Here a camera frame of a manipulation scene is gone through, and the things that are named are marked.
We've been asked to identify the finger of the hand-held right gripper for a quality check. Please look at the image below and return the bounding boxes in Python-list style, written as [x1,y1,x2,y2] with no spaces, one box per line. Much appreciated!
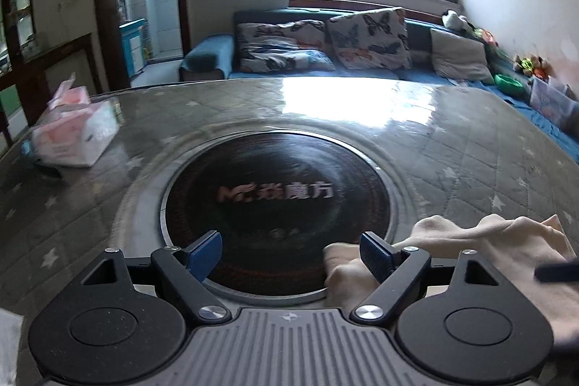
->
[534,258,579,284]

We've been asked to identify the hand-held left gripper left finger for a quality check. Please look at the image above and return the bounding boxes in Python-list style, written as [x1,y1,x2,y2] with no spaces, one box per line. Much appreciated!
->
[83,231,230,323]

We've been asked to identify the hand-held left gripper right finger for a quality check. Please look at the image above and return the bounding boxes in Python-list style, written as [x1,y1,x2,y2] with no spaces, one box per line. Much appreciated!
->
[350,231,500,323]

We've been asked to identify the cream garment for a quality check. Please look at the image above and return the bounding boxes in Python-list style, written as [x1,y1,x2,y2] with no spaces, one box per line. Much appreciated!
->
[323,214,579,342]

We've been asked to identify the black round induction cooker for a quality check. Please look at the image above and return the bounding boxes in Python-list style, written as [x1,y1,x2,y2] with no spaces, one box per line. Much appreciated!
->
[159,131,393,292]

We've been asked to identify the clear plastic storage box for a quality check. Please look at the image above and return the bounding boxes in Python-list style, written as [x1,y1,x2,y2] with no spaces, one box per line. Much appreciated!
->
[529,76,579,131]

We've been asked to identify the large pink tissue pack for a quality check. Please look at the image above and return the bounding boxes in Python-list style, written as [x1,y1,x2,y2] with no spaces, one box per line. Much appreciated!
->
[31,101,121,167]

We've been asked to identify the blue sectional sofa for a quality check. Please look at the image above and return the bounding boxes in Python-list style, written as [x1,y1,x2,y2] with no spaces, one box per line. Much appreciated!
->
[178,8,579,163]

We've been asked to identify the green bowl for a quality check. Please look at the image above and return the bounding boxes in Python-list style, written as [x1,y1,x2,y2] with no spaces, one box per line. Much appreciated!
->
[494,72,525,94]

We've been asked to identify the green and brown plush toys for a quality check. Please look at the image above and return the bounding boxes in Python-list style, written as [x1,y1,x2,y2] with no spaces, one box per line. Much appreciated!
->
[513,55,550,79]

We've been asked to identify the small pink tissue pack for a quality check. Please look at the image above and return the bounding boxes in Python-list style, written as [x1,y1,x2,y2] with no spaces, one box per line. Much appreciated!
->
[47,72,91,109]

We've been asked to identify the plain grey pillow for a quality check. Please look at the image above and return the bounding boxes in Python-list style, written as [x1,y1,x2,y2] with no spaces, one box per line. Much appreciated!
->
[430,28,496,85]

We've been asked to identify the white cloth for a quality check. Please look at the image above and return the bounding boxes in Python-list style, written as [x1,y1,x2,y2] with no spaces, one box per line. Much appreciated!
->
[0,309,23,386]

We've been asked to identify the butterfly print pillow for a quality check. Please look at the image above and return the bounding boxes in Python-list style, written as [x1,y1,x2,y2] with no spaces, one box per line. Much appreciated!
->
[235,20,338,74]
[326,7,413,71]

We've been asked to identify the small blue cabinet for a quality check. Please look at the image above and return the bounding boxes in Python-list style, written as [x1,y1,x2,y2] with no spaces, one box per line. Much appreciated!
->
[120,19,148,75]

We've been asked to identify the green and orange plush toy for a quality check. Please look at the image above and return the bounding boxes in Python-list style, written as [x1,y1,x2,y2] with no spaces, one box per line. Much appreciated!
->
[473,26,498,52]

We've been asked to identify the black and white plush toy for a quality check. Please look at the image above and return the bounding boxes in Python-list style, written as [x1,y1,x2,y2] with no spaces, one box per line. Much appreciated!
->
[441,10,476,35]

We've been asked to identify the dark wooden shelf cabinet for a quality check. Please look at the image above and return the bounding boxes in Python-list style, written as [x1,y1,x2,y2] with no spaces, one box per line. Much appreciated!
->
[0,0,107,143]

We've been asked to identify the dark wooden door frame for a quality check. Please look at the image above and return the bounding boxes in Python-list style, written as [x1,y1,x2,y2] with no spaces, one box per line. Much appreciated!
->
[93,0,191,90]

